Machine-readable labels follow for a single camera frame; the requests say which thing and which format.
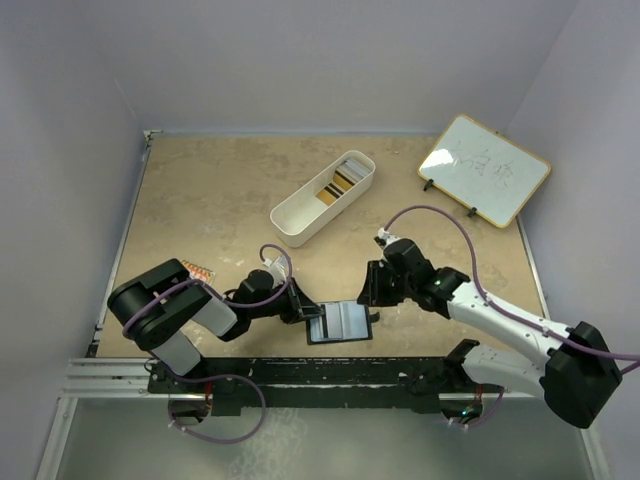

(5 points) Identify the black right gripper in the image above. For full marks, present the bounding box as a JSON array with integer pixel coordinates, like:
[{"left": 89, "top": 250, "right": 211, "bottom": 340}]
[{"left": 358, "top": 260, "right": 415, "bottom": 307}]

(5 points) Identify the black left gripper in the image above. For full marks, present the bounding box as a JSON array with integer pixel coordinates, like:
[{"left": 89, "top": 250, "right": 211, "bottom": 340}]
[{"left": 249, "top": 275, "right": 324, "bottom": 324}]

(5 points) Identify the white magnetic stripe card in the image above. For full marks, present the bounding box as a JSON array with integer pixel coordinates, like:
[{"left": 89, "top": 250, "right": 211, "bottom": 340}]
[{"left": 307, "top": 316, "right": 330, "bottom": 343}]

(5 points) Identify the black leather card holder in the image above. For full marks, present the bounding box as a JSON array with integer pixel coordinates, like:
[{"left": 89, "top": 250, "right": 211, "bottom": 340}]
[{"left": 306, "top": 301, "right": 380, "bottom": 345}]

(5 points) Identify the white plastic card tray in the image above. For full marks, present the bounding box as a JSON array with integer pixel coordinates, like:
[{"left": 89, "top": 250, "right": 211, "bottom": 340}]
[{"left": 270, "top": 150, "right": 376, "bottom": 248}]

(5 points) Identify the gold backed stripe card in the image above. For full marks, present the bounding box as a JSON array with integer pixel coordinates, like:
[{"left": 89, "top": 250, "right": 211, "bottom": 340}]
[{"left": 316, "top": 183, "right": 346, "bottom": 206}]

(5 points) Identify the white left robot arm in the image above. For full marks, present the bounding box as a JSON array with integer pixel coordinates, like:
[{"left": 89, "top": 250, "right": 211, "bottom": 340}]
[{"left": 107, "top": 259, "right": 323, "bottom": 392}]

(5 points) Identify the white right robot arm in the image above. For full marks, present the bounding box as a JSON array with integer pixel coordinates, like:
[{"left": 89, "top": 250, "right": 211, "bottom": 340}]
[{"left": 357, "top": 232, "right": 622, "bottom": 429}]

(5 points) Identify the stack of cards in tray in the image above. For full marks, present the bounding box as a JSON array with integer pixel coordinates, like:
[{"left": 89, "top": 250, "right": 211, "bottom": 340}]
[{"left": 332, "top": 157, "right": 371, "bottom": 192}]

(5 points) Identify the orange spiral notepad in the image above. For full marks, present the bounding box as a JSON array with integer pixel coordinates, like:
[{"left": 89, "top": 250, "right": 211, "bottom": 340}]
[{"left": 181, "top": 260, "right": 216, "bottom": 285}]

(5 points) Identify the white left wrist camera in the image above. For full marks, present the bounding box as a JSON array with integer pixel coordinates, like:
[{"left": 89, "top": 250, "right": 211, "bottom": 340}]
[{"left": 263, "top": 255, "right": 289, "bottom": 282}]

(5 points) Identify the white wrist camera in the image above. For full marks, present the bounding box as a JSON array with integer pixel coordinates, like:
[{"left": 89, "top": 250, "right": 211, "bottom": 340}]
[
  {"left": 263, "top": 255, "right": 289, "bottom": 282},
  {"left": 374, "top": 228, "right": 400, "bottom": 250}
]

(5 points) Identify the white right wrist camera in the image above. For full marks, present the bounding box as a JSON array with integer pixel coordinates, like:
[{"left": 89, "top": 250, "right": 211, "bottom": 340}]
[{"left": 374, "top": 228, "right": 400, "bottom": 250}]

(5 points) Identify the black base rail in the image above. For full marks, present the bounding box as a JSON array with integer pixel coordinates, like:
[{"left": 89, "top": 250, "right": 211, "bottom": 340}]
[{"left": 145, "top": 357, "right": 498, "bottom": 423}]

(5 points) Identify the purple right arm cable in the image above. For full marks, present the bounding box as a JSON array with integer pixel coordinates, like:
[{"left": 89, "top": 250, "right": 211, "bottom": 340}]
[{"left": 384, "top": 204, "right": 640, "bottom": 374}]

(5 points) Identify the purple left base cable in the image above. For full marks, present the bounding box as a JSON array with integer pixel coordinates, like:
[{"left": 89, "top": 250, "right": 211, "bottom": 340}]
[{"left": 167, "top": 374, "right": 268, "bottom": 444}]

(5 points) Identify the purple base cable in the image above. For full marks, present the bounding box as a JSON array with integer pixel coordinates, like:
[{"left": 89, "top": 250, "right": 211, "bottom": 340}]
[
  {"left": 447, "top": 387, "right": 505, "bottom": 432},
  {"left": 167, "top": 374, "right": 268, "bottom": 444}
]

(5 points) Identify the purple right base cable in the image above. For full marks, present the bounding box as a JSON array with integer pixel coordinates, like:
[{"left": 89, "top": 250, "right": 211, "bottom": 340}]
[{"left": 447, "top": 387, "right": 505, "bottom": 432}]

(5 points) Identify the small whiteboard yellow frame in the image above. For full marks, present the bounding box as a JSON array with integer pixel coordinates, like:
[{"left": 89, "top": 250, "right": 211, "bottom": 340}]
[{"left": 418, "top": 114, "right": 551, "bottom": 228}]

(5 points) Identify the aluminium frame rail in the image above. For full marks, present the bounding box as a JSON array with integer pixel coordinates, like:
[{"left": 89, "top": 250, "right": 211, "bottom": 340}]
[{"left": 34, "top": 357, "right": 151, "bottom": 480}]

